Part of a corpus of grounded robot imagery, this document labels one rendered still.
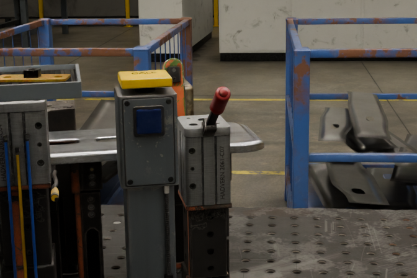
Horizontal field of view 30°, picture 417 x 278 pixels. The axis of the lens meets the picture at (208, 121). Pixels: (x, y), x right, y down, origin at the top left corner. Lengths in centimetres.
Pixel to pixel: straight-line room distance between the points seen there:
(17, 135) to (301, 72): 181
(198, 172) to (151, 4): 786
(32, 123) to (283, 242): 75
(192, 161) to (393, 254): 65
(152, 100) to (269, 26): 797
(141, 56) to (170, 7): 604
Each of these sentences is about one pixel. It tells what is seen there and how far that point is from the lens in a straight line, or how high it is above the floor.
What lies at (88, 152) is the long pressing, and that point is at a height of 100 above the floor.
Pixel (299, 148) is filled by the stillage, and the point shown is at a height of 59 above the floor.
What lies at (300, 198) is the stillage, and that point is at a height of 40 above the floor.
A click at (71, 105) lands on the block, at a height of 103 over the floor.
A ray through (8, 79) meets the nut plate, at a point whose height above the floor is 116.
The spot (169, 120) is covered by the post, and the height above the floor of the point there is 111.
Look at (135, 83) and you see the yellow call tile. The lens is 91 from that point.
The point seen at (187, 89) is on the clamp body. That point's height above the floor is 105.
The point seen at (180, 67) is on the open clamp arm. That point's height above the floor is 109.
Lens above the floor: 131
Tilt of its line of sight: 13 degrees down
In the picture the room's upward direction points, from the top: 1 degrees counter-clockwise
